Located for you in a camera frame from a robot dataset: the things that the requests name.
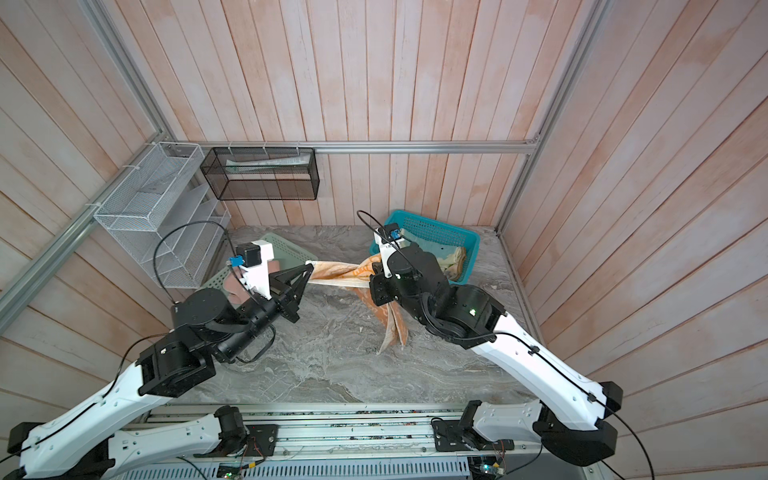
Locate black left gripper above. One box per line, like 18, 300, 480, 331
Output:
216, 261, 313, 359

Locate orange paw print towel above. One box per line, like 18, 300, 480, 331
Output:
438, 247, 466, 282

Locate teal plastic basket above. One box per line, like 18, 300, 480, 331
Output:
384, 210, 480, 284

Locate pink orange patterned towel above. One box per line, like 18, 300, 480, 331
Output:
307, 253, 409, 353

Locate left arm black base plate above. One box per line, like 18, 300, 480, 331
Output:
208, 424, 279, 458

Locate light green plastic basket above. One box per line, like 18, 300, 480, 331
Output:
201, 233, 318, 292

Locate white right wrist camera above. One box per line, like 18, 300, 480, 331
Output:
374, 226, 403, 278

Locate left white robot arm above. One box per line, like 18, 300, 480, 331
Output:
7, 264, 313, 479

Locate plain pink towel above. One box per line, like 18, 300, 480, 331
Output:
223, 272, 250, 308

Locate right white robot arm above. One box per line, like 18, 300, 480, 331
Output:
369, 242, 623, 467

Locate white wire mesh shelf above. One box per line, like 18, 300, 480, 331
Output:
95, 142, 231, 289

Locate aluminium mounting rail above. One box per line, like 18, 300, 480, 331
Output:
101, 403, 601, 480

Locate green yellow striped towel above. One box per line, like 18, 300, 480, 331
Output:
400, 228, 466, 281

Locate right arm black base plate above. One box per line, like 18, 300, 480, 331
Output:
430, 417, 515, 453

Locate black mesh wall basket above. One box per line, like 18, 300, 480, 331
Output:
201, 146, 320, 201

